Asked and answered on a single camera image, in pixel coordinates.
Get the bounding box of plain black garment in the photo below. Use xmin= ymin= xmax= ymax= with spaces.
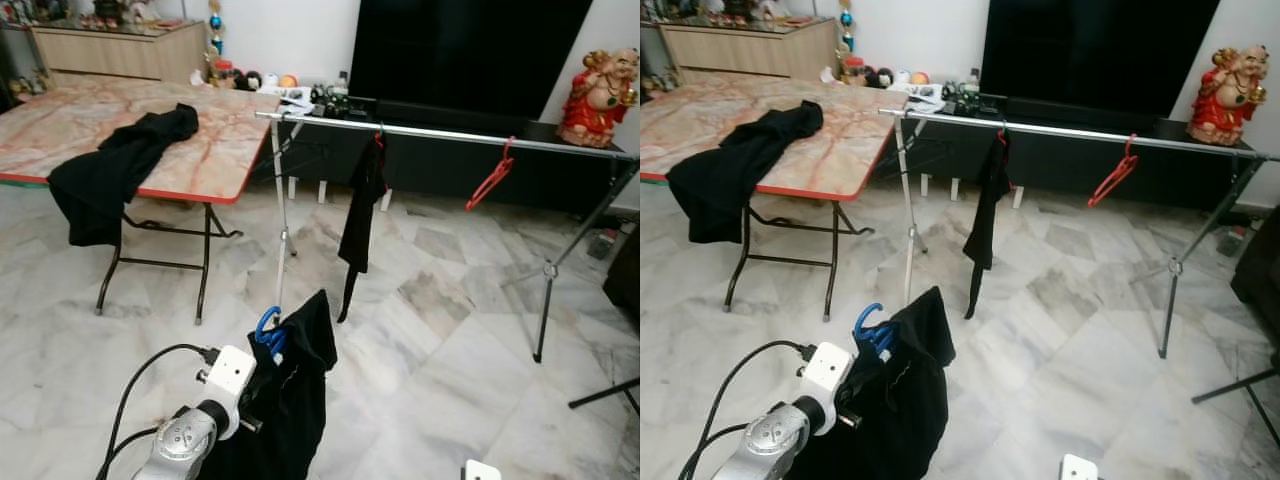
xmin=195 ymin=289 xmax=339 ymax=480
xmin=785 ymin=285 xmax=956 ymax=480

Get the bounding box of blue plastic hanger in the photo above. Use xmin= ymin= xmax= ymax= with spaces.
xmin=852 ymin=302 xmax=898 ymax=361
xmin=253 ymin=306 xmax=293 ymax=363

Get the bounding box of black garment with grey print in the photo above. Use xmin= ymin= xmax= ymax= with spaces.
xmin=666 ymin=99 xmax=825 ymax=245
xmin=47 ymin=102 xmax=200 ymax=248

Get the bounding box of red plastic hanger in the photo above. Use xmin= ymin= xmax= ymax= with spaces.
xmin=465 ymin=137 xmax=517 ymax=213
xmin=1088 ymin=133 xmax=1141 ymax=209

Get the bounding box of black garment with red collar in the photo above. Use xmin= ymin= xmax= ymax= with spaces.
xmin=963 ymin=130 xmax=1014 ymax=321
xmin=337 ymin=133 xmax=391 ymax=323

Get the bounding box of marble pattern folding table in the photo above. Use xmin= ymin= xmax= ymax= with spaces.
xmin=0 ymin=78 xmax=285 ymax=327
xmin=640 ymin=78 xmax=910 ymax=324

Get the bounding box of dark brown sofa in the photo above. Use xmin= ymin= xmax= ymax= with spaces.
xmin=1230 ymin=205 xmax=1280 ymax=351
xmin=603 ymin=222 xmax=641 ymax=326

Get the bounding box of black metal stand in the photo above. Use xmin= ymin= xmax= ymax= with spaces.
xmin=568 ymin=378 xmax=641 ymax=416
xmin=1190 ymin=355 xmax=1280 ymax=451

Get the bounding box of black television console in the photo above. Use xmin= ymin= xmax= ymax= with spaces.
xmin=890 ymin=88 xmax=1266 ymax=213
xmin=265 ymin=90 xmax=641 ymax=216

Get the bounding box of power strip with green light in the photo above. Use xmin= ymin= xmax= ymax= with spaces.
xmin=588 ymin=228 xmax=626 ymax=263
xmin=1215 ymin=225 xmax=1253 ymax=259

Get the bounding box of white paper stack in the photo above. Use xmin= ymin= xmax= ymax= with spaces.
xmin=893 ymin=82 xmax=946 ymax=114
xmin=262 ymin=85 xmax=316 ymax=116

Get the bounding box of black gadget cluster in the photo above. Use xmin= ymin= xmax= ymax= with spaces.
xmin=940 ymin=80 xmax=983 ymax=113
xmin=308 ymin=83 xmax=351 ymax=116

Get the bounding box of silver metal clothes rack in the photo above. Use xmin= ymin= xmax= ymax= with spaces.
xmin=254 ymin=110 xmax=641 ymax=364
xmin=878 ymin=106 xmax=1280 ymax=361

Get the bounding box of black soundbar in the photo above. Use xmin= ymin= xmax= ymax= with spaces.
xmin=1000 ymin=95 xmax=1173 ymax=129
xmin=372 ymin=97 xmax=546 ymax=131

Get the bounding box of light wooden sideboard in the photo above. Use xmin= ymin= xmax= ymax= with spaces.
xmin=658 ymin=18 xmax=839 ymax=81
xmin=30 ymin=20 xmax=209 ymax=83

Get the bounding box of red and gold Buddha statue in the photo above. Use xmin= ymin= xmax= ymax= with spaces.
xmin=1186 ymin=44 xmax=1269 ymax=147
xmin=556 ymin=48 xmax=641 ymax=149

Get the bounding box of large black television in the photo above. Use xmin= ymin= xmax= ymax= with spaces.
xmin=978 ymin=0 xmax=1223 ymax=116
xmin=348 ymin=0 xmax=596 ymax=116

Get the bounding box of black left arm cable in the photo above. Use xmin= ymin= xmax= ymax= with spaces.
xmin=695 ymin=338 xmax=813 ymax=480
xmin=680 ymin=420 xmax=761 ymax=480
xmin=95 ymin=425 xmax=166 ymax=480
xmin=105 ymin=343 xmax=219 ymax=480

